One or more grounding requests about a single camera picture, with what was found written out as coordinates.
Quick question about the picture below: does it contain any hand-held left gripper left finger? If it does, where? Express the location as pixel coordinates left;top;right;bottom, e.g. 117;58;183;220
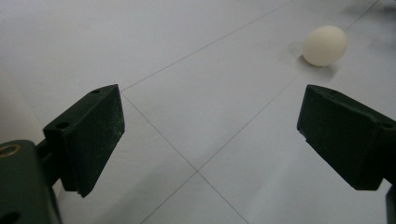
36;83;126;199

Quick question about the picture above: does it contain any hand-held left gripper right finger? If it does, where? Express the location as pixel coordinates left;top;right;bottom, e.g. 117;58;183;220
296;83;396;191

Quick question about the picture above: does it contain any white egg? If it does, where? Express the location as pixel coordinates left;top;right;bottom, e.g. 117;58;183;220
302;25;348;67

